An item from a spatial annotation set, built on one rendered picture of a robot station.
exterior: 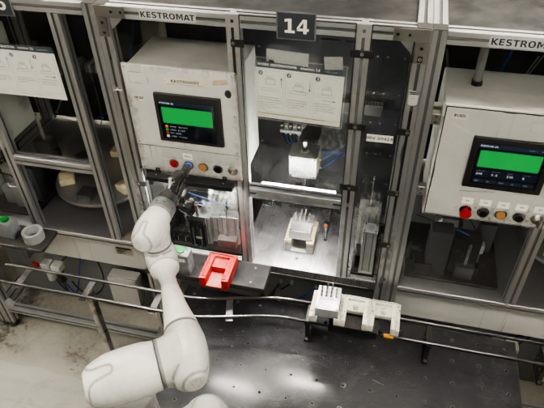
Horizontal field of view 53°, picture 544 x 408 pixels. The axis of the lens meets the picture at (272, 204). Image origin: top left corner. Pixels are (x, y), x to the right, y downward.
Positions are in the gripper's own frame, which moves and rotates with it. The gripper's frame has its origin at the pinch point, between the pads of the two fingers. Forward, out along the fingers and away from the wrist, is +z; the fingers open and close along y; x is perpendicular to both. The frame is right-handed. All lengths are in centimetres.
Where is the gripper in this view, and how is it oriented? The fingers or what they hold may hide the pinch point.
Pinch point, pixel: (184, 171)
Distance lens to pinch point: 212.4
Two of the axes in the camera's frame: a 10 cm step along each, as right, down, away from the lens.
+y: -0.2, -7.6, -6.5
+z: 2.3, -6.4, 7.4
